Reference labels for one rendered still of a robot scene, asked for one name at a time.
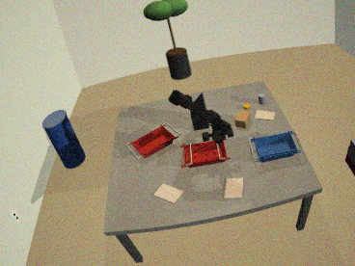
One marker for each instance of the beige flat rectangular panel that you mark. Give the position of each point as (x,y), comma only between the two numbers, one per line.
(168,193)
(234,188)
(264,115)

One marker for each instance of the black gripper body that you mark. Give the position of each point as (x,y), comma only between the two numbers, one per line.
(206,136)

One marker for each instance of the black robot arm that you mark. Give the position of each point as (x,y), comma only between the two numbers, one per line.
(208,116)

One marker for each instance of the grey cylinder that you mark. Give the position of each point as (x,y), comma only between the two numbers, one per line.
(261,98)

